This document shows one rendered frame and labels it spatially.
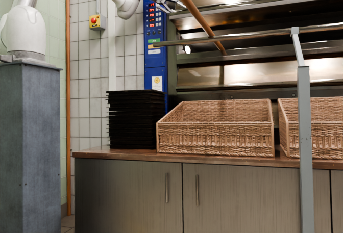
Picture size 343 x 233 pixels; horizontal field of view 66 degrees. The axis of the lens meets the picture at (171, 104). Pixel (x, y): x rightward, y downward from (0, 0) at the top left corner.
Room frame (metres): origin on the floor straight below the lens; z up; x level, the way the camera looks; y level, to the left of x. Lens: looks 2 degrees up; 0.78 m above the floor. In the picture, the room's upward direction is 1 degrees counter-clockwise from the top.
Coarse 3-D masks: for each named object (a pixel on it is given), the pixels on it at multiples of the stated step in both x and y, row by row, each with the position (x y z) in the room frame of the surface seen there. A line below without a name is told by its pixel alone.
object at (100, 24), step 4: (92, 16) 1.94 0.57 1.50; (100, 16) 1.92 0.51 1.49; (104, 16) 1.97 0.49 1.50; (96, 20) 1.93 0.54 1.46; (100, 20) 1.92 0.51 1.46; (104, 20) 1.97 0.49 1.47; (92, 24) 1.94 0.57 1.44; (96, 24) 1.93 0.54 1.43; (100, 24) 1.92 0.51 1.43; (104, 24) 1.97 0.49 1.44; (92, 28) 1.95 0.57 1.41; (96, 28) 1.94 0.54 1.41; (100, 28) 1.95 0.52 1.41; (104, 28) 1.97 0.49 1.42
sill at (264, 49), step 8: (336, 40) 1.51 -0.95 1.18; (240, 48) 1.68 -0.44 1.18; (248, 48) 1.66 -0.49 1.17; (256, 48) 1.65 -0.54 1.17; (264, 48) 1.63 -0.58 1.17; (272, 48) 1.62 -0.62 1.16; (280, 48) 1.60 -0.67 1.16; (288, 48) 1.59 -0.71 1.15; (304, 48) 1.56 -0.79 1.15; (312, 48) 1.55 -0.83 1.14; (184, 56) 1.79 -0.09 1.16; (192, 56) 1.78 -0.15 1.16; (200, 56) 1.76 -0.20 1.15; (208, 56) 1.74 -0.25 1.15; (216, 56) 1.73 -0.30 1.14
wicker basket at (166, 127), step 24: (168, 120) 1.49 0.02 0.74; (192, 120) 1.71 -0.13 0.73; (216, 120) 1.67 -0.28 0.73; (240, 120) 1.61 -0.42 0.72; (264, 120) 1.57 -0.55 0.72; (168, 144) 1.31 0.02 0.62; (192, 144) 1.27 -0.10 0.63; (216, 144) 1.24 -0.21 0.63; (240, 144) 1.20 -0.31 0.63; (264, 144) 1.51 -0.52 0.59
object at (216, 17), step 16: (288, 0) 1.45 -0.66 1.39; (304, 0) 1.42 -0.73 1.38; (320, 0) 1.41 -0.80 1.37; (336, 0) 1.41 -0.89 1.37; (176, 16) 1.65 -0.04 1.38; (192, 16) 1.62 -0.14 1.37; (208, 16) 1.62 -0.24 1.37; (224, 16) 1.62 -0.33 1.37; (240, 16) 1.62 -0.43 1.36; (256, 16) 1.62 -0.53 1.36; (272, 16) 1.62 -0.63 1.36; (288, 16) 1.62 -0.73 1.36
